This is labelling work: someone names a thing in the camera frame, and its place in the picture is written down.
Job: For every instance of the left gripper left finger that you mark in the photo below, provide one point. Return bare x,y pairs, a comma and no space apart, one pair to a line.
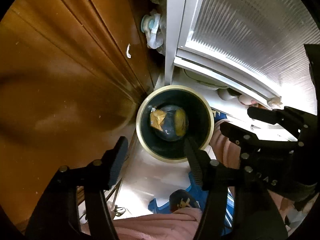
112,162

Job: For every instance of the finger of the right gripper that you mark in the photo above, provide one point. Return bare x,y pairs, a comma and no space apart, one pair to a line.
288,118
246,140

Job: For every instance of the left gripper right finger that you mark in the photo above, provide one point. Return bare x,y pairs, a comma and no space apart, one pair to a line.
199,162

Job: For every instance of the yellow paper bag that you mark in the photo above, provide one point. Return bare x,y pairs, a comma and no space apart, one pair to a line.
181,122

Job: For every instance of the blue slipper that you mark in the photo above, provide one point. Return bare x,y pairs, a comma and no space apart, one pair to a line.
195,197

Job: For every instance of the brown ceramic jar bin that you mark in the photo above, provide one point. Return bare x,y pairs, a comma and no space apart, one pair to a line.
168,117

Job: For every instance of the brown wooden cabinet door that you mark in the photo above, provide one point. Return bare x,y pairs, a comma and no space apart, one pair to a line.
73,74

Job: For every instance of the hanging clear plastic bag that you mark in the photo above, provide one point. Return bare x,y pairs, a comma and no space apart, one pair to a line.
153,26

